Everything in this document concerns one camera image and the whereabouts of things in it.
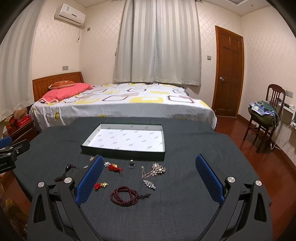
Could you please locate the red tassel gold charm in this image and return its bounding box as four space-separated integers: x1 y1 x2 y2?
94 182 108 191

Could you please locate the dark red bead bracelet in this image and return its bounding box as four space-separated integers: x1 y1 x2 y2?
110 185 152 207

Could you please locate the red knot gold charm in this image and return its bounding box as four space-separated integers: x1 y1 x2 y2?
108 164 123 173

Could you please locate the pearl cluster brooch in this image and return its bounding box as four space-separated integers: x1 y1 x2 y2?
151 163 166 176

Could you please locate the silver crystal leaf brooch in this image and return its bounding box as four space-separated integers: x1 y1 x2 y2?
143 180 156 190

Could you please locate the wooden nightstand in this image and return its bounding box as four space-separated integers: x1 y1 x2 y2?
1 106 40 144

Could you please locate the red box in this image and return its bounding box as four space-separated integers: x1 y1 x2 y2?
16 114 31 128

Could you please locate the brown plush toy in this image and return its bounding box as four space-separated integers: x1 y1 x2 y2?
13 108 28 121

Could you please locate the left side curtain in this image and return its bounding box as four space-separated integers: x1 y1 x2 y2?
1 1 44 121

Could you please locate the dark grey table cloth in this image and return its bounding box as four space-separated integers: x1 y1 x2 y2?
14 118 273 240

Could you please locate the pink pillow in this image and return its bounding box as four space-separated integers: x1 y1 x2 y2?
39 83 93 103

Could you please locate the wooden headboard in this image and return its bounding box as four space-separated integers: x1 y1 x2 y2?
32 72 84 102

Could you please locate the bed with patterned sheet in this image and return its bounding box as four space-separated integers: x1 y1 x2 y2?
30 83 217 131

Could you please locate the dark green shallow box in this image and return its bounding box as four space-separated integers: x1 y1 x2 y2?
81 123 166 161

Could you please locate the dark wooden chair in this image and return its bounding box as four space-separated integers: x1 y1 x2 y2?
243 84 286 153

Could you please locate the orange patterned pillow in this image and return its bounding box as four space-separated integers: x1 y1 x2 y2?
48 80 76 90

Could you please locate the white side table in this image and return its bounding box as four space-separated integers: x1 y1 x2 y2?
270 102 295 150

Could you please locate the pile of clothes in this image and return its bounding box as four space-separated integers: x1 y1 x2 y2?
249 100 280 126

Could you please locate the brown wooden door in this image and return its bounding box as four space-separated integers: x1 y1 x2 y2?
212 26 244 118

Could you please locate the white air conditioner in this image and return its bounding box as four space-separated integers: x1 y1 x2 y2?
54 4 86 27

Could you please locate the grey striped curtain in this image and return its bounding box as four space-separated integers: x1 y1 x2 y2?
113 1 202 86

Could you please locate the rose gold chain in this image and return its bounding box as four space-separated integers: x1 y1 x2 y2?
140 165 154 179

